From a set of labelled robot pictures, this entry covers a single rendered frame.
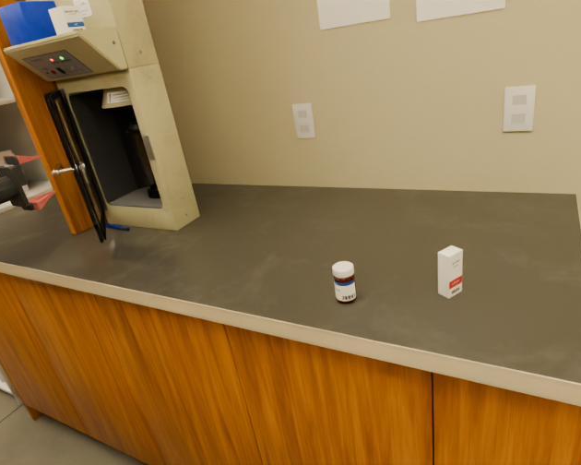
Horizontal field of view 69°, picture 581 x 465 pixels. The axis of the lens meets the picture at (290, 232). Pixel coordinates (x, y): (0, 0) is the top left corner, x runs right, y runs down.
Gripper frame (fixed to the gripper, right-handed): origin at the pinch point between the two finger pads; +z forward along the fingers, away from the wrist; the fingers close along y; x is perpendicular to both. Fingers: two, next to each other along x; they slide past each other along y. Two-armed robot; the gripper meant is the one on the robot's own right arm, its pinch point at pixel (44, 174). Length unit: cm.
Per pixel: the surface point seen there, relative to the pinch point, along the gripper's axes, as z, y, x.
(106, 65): 17.6, 23.3, -14.9
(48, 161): 13.3, -0.7, 19.4
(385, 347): -7, -26, -92
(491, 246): 30, -25, -104
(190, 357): -5, -46, -39
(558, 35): 65, 13, -114
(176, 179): 27.5, -10.8, -17.6
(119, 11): 24.2, 34.8, -17.6
